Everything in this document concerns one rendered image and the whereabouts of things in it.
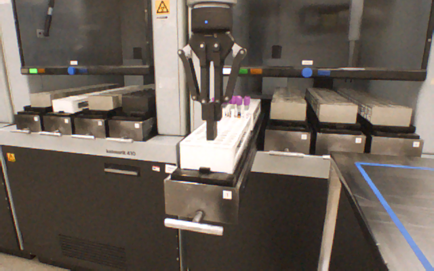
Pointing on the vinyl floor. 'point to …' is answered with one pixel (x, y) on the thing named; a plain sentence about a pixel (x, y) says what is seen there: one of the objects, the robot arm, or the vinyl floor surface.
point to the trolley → (384, 208)
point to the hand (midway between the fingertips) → (211, 120)
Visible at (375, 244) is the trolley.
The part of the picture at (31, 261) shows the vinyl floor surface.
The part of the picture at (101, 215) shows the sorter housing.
